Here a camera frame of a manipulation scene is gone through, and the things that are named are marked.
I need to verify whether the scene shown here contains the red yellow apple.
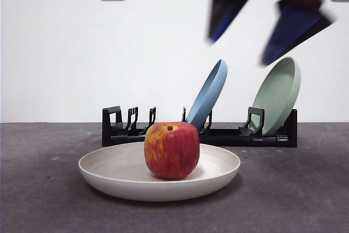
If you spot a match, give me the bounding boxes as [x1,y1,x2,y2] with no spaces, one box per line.
[143,121,200,181]

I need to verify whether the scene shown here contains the pale yellow plate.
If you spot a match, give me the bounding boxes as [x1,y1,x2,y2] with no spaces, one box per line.
[78,142,242,202]

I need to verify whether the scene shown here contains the green plate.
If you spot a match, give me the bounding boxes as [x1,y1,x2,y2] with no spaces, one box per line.
[250,56,302,137]

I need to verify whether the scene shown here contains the blue plate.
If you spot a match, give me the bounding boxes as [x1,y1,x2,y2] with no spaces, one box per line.
[185,58,228,130]

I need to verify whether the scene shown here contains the black plate rack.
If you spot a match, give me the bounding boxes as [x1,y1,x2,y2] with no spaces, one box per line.
[101,105,298,148]

